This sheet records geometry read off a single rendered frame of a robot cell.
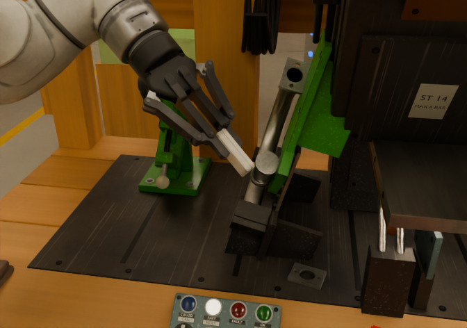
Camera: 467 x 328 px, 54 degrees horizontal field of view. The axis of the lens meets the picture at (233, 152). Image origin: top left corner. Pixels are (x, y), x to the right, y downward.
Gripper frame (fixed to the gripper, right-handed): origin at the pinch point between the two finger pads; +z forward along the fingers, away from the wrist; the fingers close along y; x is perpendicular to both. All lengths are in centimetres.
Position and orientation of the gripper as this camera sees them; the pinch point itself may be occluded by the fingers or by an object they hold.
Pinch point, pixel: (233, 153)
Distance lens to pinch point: 65.6
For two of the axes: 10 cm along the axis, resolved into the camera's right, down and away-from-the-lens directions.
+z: 6.3, 7.7, -1.0
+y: 7.3, -5.4, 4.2
